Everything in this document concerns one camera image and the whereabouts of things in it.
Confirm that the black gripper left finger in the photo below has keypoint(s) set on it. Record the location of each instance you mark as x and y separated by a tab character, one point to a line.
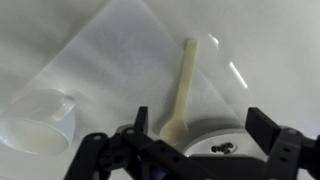
103	153

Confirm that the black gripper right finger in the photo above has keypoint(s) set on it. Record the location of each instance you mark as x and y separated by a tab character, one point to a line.
285	150

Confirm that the white plastic spoon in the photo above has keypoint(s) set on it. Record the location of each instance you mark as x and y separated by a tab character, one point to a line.
185	86

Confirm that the small white plate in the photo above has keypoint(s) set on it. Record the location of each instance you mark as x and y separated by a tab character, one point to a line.
200	146

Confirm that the dark coffee beans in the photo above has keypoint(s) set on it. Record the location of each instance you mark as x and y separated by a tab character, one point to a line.
222	148

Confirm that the clear plastic cup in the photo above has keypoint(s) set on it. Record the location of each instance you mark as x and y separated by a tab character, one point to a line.
36	130

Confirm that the white translucent mat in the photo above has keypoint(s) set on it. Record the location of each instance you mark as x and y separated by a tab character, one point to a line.
126	60

